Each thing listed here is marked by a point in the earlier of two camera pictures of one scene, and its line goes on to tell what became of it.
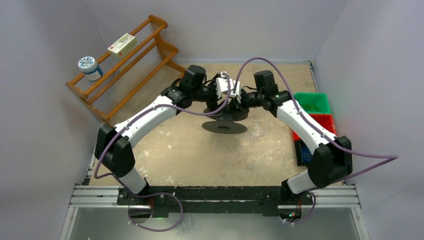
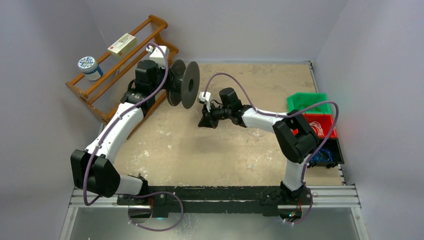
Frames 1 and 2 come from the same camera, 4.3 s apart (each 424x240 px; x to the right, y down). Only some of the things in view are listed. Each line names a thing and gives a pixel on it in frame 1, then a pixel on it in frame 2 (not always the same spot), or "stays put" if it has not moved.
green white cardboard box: [123, 45] stays put
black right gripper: [238, 104] → [212, 112]
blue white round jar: [89, 65] stays put
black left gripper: [213, 105] → [170, 77]
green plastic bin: [313, 102] stays put
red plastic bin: [324, 122] stays put
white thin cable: [214, 145] → [243, 130]
